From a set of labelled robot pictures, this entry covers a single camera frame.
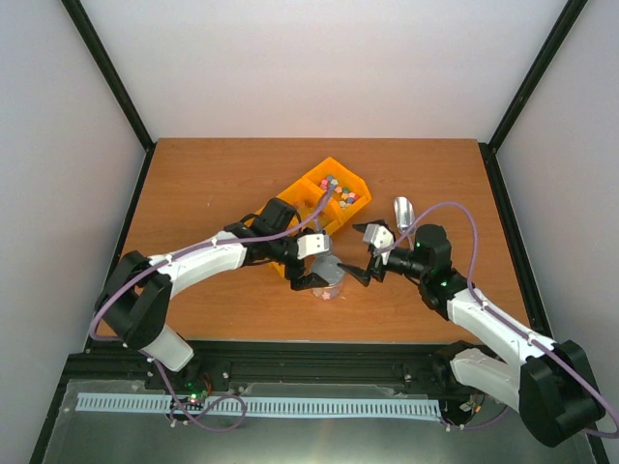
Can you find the black aluminium frame rail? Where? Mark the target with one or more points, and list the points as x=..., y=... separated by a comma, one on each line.
x=225, y=365

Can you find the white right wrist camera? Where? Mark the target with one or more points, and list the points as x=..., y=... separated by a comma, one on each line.
x=379, y=237

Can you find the clear plastic cup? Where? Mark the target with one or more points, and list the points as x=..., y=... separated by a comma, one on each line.
x=329, y=292

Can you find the silver metal scoop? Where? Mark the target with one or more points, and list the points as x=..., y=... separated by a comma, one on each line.
x=404, y=213

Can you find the light blue slotted cable duct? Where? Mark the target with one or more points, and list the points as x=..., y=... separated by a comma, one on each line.
x=264, y=407

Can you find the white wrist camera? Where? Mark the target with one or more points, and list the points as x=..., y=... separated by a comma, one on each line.
x=313, y=244
x=379, y=237

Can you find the yellow bin with lollipops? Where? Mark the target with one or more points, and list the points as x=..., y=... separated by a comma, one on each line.
x=279, y=268

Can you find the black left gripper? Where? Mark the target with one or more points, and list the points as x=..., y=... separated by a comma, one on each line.
x=305, y=282

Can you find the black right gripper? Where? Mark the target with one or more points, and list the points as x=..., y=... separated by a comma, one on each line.
x=374, y=266

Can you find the yellow bin with star candies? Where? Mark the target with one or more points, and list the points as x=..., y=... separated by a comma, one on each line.
x=350, y=195

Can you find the yellow bin with popsicle candies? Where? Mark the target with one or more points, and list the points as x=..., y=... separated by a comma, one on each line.
x=304, y=195

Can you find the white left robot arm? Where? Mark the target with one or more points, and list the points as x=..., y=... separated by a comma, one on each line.
x=135, y=298

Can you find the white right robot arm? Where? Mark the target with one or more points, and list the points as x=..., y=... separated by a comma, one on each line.
x=551, y=385

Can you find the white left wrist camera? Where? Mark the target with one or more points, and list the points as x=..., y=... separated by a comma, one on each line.
x=313, y=244

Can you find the round clear cup lid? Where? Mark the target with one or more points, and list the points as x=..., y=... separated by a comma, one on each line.
x=327, y=267

